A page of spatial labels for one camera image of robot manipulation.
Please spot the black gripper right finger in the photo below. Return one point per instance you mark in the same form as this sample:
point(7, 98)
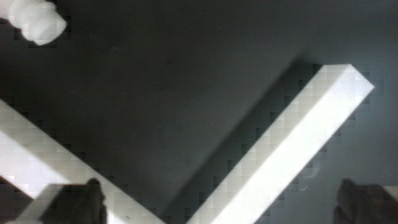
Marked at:
point(366, 204)

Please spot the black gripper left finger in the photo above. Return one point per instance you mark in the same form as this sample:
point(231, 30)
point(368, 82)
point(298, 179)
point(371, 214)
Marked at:
point(76, 207)

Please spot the white table leg front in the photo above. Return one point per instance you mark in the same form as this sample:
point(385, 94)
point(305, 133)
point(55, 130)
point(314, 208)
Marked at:
point(34, 18)

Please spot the white U-shaped obstacle fence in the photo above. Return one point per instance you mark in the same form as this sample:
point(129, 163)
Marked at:
point(42, 169)

